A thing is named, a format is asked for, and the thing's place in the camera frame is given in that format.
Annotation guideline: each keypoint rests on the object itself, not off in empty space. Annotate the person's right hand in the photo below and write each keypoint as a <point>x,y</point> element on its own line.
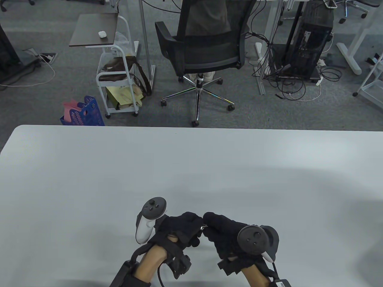
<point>224,228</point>

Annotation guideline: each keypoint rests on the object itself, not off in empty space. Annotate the person's left hand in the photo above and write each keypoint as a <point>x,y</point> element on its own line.
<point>179,225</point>

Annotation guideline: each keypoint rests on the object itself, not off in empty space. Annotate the black right forearm sensor box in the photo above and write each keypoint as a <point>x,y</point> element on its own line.
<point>282,283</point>

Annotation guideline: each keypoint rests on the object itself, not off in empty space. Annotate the black left forearm sensor box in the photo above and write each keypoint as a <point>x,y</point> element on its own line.
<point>122,273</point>

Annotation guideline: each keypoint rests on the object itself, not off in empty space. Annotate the person's left forearm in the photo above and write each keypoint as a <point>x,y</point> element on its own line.
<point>149,264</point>

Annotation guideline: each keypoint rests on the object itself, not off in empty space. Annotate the person's right forearm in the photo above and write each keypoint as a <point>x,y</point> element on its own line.
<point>254,275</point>

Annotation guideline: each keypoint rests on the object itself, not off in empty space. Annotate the grey white right hand controller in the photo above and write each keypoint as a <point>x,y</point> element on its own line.
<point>252,239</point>

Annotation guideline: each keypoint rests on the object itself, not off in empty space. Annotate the grey white hand controller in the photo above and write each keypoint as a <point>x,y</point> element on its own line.
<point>153,207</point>
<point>252,239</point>

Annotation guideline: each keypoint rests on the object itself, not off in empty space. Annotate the grey white left hand controller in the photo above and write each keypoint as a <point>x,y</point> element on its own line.
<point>153,207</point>

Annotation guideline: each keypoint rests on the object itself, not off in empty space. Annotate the yellow paper bag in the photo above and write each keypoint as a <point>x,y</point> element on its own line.
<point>119,95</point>

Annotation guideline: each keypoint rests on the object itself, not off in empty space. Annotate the blue plastic basket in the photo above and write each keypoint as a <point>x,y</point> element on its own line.
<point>89,113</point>

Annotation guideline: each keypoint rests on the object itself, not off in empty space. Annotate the pink paper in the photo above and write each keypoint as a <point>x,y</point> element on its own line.
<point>70,109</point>

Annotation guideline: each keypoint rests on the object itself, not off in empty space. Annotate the white rolling cart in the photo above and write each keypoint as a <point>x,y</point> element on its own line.
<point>103,77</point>

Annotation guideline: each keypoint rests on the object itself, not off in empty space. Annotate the black mesh office chair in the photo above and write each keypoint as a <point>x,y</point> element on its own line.
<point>209,56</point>

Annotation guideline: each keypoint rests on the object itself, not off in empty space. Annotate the brown bag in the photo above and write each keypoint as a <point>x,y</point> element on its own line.
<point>118,64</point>

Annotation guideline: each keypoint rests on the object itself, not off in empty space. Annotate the white power strip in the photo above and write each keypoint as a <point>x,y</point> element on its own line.
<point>321,62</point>

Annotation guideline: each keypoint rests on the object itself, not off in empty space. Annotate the clear plastic bag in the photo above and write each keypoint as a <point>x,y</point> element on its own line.
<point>122,40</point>

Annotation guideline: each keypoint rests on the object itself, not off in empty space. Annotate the white earbud case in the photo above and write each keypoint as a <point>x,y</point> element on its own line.
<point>102,34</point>

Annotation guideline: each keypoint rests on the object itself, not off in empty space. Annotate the black computer tower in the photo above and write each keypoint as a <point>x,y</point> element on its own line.
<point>311,39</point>

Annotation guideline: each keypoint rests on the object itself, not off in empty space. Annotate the white desk leg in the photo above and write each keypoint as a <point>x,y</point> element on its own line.
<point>273,18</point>
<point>348,56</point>

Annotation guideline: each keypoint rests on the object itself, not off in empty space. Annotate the floor socket box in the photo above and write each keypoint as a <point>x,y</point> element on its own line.
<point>48,58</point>

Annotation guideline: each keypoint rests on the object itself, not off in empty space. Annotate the dark brown side table top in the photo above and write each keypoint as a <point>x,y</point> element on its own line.
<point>94,30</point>

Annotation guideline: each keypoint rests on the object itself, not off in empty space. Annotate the black wheeled chair base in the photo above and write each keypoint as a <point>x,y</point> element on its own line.
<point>342,20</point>

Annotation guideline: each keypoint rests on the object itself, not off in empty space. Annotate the black floor stand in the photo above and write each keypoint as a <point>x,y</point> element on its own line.
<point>6,50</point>

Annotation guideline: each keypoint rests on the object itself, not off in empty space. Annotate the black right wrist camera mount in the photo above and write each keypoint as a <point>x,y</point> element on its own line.
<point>229,266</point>

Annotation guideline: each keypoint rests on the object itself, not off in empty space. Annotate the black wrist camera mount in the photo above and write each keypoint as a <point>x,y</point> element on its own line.
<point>229,266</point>
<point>181,266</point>

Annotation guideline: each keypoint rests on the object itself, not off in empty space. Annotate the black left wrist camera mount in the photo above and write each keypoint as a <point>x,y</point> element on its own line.
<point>181,266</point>

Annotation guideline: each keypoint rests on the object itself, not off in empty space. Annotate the silver metal post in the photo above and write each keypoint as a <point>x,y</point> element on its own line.
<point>145,36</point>

